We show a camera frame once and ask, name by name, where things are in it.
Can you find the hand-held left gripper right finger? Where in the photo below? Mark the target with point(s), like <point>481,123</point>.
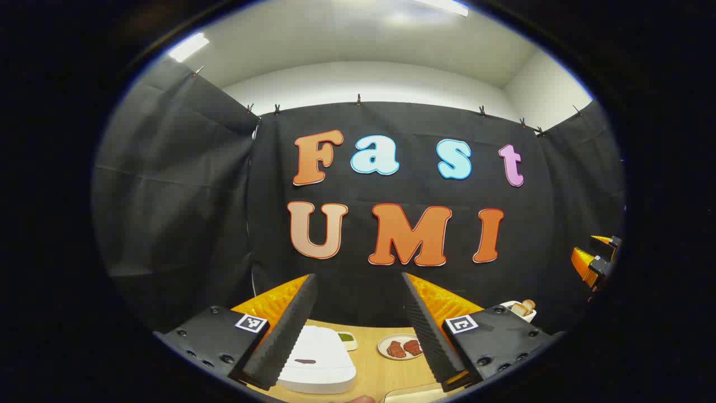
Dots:
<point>430,336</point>

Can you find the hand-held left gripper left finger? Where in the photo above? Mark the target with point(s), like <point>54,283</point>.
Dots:
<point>279,336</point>

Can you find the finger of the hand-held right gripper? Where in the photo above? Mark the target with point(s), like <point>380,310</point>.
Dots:
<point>609,242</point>
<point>587,266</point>

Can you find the white rice cooker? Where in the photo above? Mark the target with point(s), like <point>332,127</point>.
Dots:
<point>319,358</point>

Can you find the clear plastic rice container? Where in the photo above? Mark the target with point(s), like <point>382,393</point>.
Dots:
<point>414,394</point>

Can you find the brown meat patty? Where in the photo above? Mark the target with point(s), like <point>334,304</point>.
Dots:
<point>396,350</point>
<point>413,347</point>

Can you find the white oval plate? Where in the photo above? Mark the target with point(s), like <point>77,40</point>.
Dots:
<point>384,347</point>

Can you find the small white sauce dish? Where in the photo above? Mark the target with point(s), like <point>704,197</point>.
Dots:
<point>347,338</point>

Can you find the toast bread slice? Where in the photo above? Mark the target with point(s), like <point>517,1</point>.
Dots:
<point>528,305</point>
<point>518,308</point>

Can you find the white toaster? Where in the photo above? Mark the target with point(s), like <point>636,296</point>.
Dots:
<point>528,317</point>

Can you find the long ceiling light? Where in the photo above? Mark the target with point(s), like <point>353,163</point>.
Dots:
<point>447,5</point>
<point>187,47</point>

